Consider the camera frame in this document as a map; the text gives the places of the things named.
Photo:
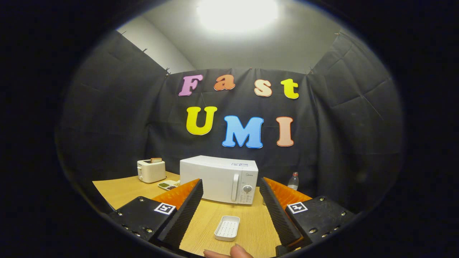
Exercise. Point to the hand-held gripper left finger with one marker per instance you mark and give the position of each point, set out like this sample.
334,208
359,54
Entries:
184,215

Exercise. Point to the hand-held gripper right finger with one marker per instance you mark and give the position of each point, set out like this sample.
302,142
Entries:
278,218

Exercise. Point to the white toaster oven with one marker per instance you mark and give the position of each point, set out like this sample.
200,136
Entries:
215,175

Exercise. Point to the cream toaster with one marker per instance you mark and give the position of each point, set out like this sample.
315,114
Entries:
152,172

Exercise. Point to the small divided condiment dish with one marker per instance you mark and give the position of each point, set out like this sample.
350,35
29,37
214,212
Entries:
166,185

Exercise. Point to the clear plastic water bottle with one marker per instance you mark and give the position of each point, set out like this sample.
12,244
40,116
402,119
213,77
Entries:
293,182

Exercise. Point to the white ridged tray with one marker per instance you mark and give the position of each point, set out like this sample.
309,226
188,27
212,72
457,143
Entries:
227,229

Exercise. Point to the toasted bread slice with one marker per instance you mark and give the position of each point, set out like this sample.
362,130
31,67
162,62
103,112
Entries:
156,160

